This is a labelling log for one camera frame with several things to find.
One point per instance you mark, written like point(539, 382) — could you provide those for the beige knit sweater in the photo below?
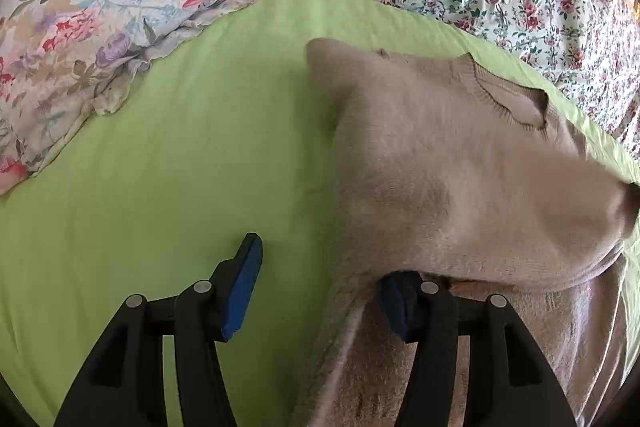
point(440, 167)

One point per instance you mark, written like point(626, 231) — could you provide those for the pastel floral pillow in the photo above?
point(63, 61)

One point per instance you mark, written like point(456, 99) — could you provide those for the green bed sheet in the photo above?
point(218, 140)

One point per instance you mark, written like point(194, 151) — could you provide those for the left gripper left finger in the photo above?
point(121, 382)

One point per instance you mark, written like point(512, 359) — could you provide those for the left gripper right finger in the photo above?
point(510, 382)

